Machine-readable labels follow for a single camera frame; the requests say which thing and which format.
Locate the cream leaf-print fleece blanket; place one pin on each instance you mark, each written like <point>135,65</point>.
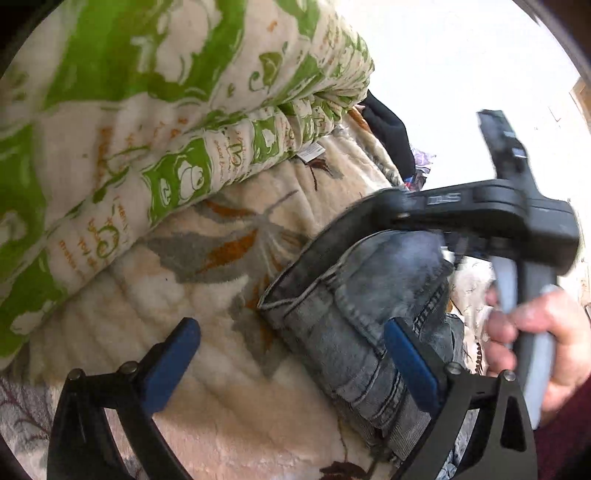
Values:
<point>221,415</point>

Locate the green and cream patterned quilt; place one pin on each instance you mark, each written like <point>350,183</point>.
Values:
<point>138,138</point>

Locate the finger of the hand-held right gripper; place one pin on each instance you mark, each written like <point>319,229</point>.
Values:
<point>392,205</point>

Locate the black cloth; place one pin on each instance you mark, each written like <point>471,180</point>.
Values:
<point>388,127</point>

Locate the white floral pillow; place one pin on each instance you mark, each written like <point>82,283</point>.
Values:
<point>468,286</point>

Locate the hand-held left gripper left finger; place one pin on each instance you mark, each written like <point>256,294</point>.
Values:
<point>168,364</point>

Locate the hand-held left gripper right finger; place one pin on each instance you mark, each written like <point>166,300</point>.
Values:
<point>411,364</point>

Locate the grey-blue denim pants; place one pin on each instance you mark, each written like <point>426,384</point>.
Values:
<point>351,323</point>

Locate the person's right forearm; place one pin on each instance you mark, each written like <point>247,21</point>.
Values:
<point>565,443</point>

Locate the colourful cloth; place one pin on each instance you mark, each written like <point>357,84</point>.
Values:
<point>422,164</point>

